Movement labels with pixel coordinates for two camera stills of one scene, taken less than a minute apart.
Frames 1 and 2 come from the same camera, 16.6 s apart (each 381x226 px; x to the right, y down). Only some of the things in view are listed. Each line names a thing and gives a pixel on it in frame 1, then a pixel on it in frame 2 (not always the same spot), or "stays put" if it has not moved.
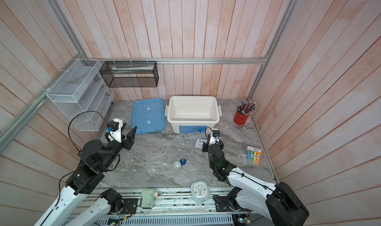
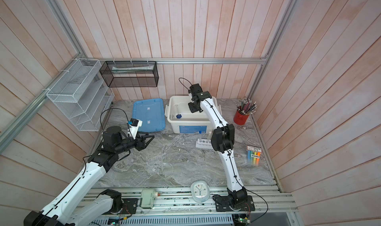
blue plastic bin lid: [148, 115] stays put
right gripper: [206, 146] → [192, 109]
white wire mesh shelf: [81, 96] stays put
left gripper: [128, 143] → [139, 146]
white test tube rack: [199, 143] stays put
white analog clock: [200, 191] stays put
